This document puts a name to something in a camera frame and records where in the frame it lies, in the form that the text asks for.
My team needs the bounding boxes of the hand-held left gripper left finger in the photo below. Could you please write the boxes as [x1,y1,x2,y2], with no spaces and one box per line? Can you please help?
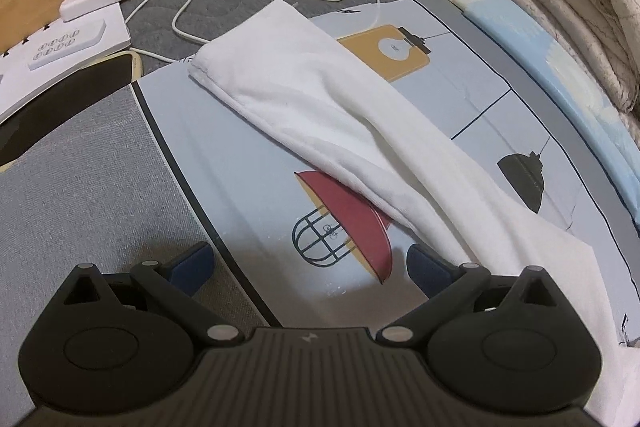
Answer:
[62,242,244,349]

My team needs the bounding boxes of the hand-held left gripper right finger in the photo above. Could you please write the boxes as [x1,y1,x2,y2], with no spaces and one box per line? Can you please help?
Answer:
[375,243,567,349]

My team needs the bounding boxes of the white cotton garment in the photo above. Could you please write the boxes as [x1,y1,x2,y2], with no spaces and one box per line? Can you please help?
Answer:
[187,0,640,350]

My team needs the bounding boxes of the black tablet cream case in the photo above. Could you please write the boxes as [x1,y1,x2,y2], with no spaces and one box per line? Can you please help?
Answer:
[0,51,144,180]

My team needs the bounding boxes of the white button remote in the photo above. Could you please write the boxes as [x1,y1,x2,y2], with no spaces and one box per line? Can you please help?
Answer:
[27,20,107,70]

